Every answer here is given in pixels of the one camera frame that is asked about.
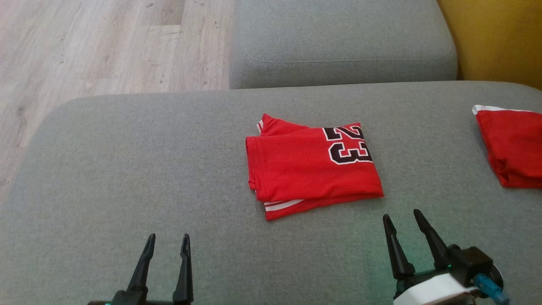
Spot yellow background panel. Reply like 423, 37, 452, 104
436, 0, 542, 91

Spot blue-plug right camera cable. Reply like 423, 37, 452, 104
473, 274, 511, 305

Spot grey sofa cushion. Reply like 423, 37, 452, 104
229, 0, 459, 89

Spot grey fabric sofa seat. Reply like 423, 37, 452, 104
0, 80, 542, 305

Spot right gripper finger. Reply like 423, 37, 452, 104
383, 214, 416, 280
414, 209, 461, 270

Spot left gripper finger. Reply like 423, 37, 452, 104
126, 233, 156, 294
172, 233, 194, 303

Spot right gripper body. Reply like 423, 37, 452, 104
393, 268, 478, 305

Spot red shorts with white band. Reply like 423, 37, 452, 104
472, 105, 542, 189

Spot red jersey with striped trim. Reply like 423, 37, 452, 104
245, 113, 384, 222

